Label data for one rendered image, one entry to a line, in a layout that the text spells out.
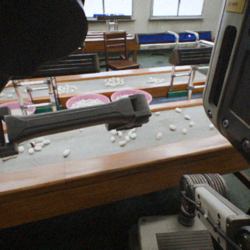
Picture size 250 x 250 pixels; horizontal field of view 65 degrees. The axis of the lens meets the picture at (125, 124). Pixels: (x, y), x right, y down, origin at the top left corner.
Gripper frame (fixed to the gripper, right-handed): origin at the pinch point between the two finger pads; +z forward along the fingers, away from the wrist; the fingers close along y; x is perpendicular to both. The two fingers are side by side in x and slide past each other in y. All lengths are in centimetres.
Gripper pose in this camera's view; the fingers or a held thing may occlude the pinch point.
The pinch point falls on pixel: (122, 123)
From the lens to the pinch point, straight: 82.3
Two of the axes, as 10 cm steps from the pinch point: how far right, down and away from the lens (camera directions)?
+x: 1.7, 9.8, -1.1
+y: -9.6, 1.4, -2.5
